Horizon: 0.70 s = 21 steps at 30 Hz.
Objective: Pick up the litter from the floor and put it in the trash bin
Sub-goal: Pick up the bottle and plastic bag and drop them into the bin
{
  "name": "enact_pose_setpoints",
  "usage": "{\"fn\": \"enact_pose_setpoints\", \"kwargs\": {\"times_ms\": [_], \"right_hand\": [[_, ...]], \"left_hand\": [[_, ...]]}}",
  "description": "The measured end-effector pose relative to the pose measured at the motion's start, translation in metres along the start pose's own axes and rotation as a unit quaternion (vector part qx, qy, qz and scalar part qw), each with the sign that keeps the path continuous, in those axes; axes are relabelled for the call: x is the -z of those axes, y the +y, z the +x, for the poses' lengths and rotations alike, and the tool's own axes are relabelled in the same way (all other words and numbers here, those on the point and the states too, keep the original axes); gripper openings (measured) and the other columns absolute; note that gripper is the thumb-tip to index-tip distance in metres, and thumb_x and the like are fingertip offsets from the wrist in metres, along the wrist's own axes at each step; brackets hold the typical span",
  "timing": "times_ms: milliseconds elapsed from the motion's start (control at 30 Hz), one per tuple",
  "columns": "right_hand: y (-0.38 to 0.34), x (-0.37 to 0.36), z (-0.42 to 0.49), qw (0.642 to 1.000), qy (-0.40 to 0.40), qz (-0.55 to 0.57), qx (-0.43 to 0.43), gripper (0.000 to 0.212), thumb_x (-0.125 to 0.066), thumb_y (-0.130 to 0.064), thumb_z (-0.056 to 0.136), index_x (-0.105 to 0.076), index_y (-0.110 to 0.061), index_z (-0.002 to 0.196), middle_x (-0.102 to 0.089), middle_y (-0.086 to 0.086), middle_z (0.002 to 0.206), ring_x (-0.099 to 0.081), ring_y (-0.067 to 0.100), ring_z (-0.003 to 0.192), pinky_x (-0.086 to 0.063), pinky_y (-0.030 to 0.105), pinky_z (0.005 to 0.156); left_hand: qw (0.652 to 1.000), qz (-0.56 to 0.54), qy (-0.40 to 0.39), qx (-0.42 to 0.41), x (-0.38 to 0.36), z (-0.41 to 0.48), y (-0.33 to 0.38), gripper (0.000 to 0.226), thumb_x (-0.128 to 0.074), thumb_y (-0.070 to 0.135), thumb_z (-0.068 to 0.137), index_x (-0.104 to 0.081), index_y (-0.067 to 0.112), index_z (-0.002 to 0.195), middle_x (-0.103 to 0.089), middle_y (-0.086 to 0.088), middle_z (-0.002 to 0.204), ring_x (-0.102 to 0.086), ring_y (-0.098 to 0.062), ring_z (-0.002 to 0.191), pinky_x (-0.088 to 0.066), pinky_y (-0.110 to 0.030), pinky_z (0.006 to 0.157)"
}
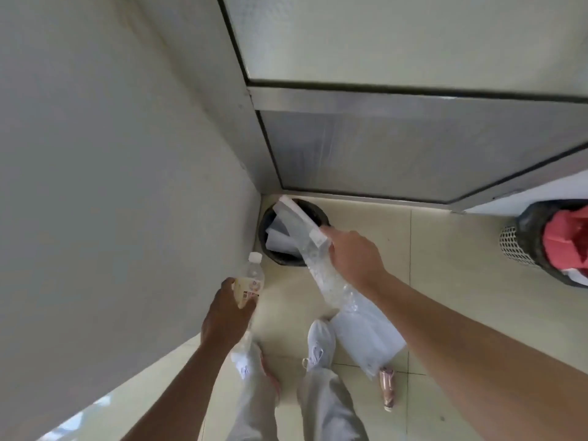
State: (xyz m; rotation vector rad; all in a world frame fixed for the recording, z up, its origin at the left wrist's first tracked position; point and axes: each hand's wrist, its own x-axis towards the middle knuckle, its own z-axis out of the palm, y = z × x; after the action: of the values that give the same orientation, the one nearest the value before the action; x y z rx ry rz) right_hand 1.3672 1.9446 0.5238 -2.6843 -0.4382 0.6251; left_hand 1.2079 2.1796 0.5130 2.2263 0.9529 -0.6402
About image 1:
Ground person's right hand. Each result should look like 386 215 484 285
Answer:
320 226 389 295

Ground person's left hand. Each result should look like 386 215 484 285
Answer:
201 277 258 350

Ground clear plastic bottle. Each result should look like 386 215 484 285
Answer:
232 252 266 310

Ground long white cardboard box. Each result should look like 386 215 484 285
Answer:
275 194 332 251

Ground clear plastic bag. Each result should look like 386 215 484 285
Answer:
301 242 360 318

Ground person's right forearm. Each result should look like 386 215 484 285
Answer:
366 273 588 441

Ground person's left forearm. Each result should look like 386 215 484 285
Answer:
120 334 245 441

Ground round black trash bin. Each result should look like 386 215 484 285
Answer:
258 198 332 267

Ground white paper sheet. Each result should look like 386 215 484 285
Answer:
266 211 306 256

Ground person's white left shoe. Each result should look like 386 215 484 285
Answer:
230 333 265 382

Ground person's white shoe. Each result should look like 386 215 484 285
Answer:
230 333 265 382
302 318 336 372

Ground person's white right shoe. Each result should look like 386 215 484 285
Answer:
302 318 336 372

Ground white plastic bag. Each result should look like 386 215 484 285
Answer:
329 309 408 381

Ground frosted glass metal-framed door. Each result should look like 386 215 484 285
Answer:
216 0 588 213

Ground person's light grey trousers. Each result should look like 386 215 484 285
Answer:
239 358 369 441

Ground pink bottle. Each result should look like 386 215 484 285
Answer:
379 366 397 413

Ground white mesh trash bin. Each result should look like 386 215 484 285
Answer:
499 225 538 267

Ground red plastic bag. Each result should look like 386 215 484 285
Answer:
542 207 588 272

